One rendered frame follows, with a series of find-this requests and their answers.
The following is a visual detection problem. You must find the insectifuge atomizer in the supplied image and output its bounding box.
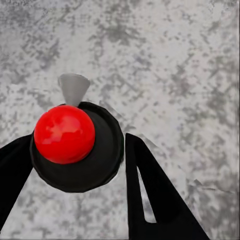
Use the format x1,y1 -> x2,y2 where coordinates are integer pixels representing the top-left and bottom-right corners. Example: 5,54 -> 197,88
29,73 -> 125,193

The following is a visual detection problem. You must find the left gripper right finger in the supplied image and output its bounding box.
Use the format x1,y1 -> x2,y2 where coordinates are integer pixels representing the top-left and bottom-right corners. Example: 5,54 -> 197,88
125,133 -> 210,240

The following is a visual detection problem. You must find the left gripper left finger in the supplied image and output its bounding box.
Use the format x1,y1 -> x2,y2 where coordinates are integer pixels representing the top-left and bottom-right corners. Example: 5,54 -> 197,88
0,134 -> 34,231

